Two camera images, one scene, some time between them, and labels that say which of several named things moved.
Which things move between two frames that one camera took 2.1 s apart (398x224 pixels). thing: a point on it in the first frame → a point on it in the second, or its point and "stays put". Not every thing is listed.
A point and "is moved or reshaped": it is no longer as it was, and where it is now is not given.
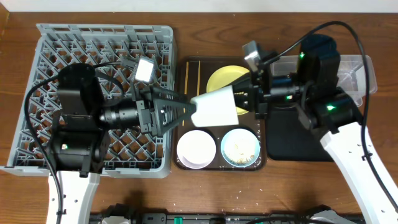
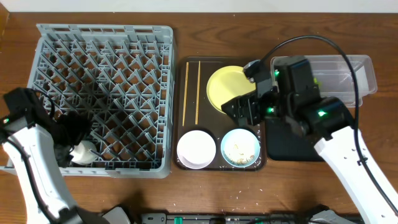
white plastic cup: (216, 107) is moved or reshaped
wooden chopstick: (198, 78) stays put
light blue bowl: (240, 147) stays put
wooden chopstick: (186, 86) stays put
